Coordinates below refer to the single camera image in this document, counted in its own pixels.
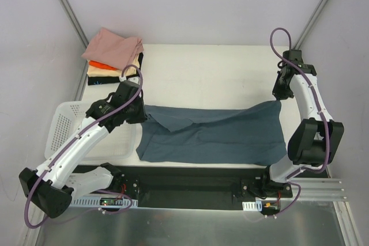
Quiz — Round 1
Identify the white cable duct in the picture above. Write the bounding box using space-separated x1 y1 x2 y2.
242 200 280 212
70 196 138 209

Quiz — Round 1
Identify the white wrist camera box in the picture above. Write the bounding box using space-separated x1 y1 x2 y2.
119 76 140 84

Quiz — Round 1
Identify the white perforated plastic basket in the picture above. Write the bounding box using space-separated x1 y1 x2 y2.
44 101 136 165

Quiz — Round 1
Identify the right aluminium frame post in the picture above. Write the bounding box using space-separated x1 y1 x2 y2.
292 0 330 50

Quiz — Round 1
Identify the right white cable duct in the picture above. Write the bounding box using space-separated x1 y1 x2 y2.
242 200 280 212

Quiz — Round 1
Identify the folded cream t-shirt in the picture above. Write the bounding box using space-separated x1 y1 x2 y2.
87 53 144 77

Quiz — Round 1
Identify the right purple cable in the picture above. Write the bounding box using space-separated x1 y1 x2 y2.
243 28 331 221

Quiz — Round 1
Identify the folded pink t-shirt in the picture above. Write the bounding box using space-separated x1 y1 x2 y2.
82 28 144 70

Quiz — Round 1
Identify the teal blue t-shirt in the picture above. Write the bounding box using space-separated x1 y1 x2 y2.
137 101 287 166

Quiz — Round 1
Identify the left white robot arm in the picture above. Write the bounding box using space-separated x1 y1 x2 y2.
19 81 146 222

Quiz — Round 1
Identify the left white cable duct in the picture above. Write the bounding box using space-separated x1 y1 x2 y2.
70 196 138 209

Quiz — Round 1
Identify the folded orange t-shirt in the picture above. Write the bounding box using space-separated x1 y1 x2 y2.
89 60 118 70

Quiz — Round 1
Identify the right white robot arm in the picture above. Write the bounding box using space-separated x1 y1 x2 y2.
259 50 344 197

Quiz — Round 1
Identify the horizontal aluminium rail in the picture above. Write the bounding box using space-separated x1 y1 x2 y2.
292 178 348 202

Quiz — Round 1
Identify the left aluminium frame post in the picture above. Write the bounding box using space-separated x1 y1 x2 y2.
43 0 89 48

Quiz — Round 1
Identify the aluminium frame post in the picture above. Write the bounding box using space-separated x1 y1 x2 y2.
292 0 330 50
43 0 89 48

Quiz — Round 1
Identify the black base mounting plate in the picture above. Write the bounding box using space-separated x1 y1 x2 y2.
86 162 329 211

